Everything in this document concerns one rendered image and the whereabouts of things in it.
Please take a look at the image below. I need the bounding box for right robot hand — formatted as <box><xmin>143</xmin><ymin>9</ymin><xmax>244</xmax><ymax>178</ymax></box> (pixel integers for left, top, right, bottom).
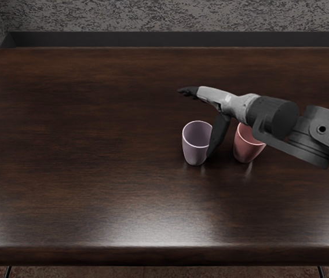
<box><xmin>177</xmin><ymin>85</ymin><xmax>257</xmax><ymax>160</ymax></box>

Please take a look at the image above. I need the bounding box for lilac cup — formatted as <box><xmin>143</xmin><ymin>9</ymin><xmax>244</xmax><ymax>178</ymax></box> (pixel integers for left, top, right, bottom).
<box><xmin>182</xmin><ymin>120</ymin><xmax>213</xmax><ymax>167</ymax></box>

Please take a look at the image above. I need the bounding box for pink cup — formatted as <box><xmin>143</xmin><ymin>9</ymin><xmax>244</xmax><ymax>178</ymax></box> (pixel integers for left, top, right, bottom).
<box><xmin>233</xmin><ymin>122</ymin><xmax>267</xmax><ymax>163</ymax></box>

